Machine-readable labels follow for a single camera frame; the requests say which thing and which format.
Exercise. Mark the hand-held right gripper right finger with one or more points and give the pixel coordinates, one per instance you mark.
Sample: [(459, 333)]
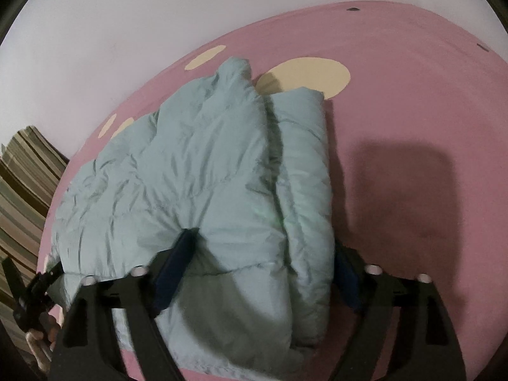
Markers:
[(348, 281)]

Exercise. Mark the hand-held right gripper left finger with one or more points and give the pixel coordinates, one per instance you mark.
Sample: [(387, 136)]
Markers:
[(176, 264)]

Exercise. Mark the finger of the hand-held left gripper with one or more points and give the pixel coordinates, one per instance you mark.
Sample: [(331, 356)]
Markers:
[(47, 280), (15, 283)]

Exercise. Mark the light blue puffer jacket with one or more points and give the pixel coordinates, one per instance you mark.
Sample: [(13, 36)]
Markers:
[(198, 166)]

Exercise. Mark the person's left hand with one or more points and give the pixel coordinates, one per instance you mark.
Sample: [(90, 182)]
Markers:
[(39, 345)]

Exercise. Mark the striped headboard cloth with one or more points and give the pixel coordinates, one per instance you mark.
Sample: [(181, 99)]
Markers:
[(24, 190)]

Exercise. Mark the pink polka-dot bed mattress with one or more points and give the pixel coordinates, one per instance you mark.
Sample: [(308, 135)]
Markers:
[(397, 107)]

